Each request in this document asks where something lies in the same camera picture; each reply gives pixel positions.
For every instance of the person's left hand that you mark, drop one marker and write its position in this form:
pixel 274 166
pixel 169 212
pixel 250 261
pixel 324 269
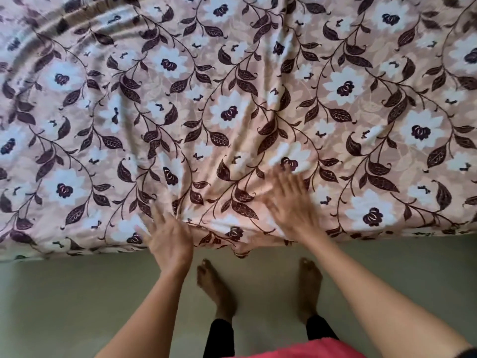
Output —
pixel 169 242

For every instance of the person's right hand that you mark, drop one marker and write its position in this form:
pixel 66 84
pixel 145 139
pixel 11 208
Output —
pixel 294 208

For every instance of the pink floral bed sheet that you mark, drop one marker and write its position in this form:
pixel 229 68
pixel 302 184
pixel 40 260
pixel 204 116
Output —
pixel 238 108

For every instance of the person's left forearm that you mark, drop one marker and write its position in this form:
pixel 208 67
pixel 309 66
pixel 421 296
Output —
pixel 145 316

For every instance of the person's right forearm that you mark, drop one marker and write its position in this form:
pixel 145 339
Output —
pixel 384 305

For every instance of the person's left foot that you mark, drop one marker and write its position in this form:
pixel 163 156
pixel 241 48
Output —
pixel 216 287

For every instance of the person's black trousers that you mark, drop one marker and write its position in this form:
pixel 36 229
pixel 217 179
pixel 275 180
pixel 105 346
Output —
pixel 220 339

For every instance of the person's pink garment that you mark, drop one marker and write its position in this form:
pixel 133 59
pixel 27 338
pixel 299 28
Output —
pixel 305 350

